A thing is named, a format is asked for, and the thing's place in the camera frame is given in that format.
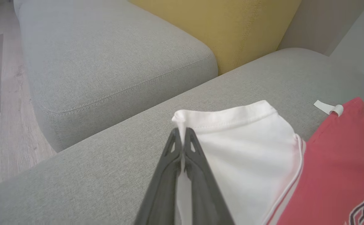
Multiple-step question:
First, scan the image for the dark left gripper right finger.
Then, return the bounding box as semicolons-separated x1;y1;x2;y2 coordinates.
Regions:
183;127;235;225

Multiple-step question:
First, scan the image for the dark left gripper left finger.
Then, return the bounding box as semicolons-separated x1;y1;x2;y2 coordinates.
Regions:
134;127;183;225

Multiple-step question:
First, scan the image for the large grey sofa seat cushion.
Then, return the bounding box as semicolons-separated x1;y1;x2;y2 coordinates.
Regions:
0;47;364;225

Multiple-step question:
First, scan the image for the small grey sofa cushion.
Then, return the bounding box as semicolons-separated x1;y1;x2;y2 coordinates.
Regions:
13;0;218;153

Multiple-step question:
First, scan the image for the yellow sofa cushion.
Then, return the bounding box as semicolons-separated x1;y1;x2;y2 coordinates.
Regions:
129;0;303;76

